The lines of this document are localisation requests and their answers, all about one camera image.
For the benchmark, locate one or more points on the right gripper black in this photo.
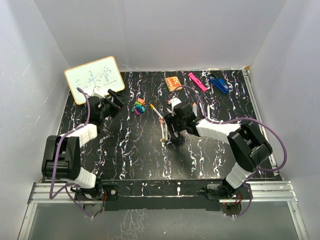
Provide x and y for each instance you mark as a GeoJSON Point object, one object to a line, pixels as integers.
{"type": "Point", "coordinates": [172, 126]}

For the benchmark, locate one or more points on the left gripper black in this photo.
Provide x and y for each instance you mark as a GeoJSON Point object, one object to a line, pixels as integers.
{"type": "Point", "coordinates": [117, 104]}

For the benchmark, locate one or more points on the orange highlighter marker body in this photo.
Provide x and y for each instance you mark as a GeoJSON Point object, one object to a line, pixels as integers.
{"type": "Point", "coordinates": [195, 109]}

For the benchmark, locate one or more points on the orange highlighter cap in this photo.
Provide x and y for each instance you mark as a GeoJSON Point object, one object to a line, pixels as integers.
{"type": "Point", "coordinates": [141, 101]}

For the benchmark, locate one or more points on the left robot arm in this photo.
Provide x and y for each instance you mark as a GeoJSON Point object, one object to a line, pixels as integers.
{"type": "Point", "coordinates": [62, 153]}

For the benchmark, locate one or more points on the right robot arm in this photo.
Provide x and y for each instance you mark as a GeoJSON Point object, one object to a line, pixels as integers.
{"type": "Point", "coordinates": [249, 147]}

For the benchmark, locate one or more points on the pink cap white marker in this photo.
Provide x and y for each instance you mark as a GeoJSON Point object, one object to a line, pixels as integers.
{"type": "Point", "coordinates": [162, 130]}

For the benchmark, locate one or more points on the small whiteboard with writing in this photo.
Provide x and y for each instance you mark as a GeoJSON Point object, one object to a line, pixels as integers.
{"type": "Point", "coordinates": [103, 72]}

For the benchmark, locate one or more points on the yellow cap white marker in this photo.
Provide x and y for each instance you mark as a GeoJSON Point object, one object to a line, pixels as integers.
{"type": "Point", "coordinates": [156, 111]}

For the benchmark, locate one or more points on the orange spiral notebook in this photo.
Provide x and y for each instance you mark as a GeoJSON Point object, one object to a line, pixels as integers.
{"type": "Point", "coordinates": [173, 83]}

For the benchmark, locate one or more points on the pink utility knife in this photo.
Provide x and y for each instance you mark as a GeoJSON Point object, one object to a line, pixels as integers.
{"type": "Point", "coordinates": [197, 82]}

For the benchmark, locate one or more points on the blue stapler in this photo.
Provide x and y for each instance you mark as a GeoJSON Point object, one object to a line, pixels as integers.
{"type": "Point", "coordinates": [219, 83]}

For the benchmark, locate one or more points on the black mounting base bar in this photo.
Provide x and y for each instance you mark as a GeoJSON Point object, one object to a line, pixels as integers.
{"type": "Point", "coordinates": [166, 194]}

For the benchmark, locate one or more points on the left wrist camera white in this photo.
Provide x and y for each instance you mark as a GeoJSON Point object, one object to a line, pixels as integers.
{"type": "Point", "coordinates": [97, 92]}

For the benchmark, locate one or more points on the aluminium frame rail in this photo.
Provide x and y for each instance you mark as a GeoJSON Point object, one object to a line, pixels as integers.
{"type": "Point", "coordinates": [262, 191]}

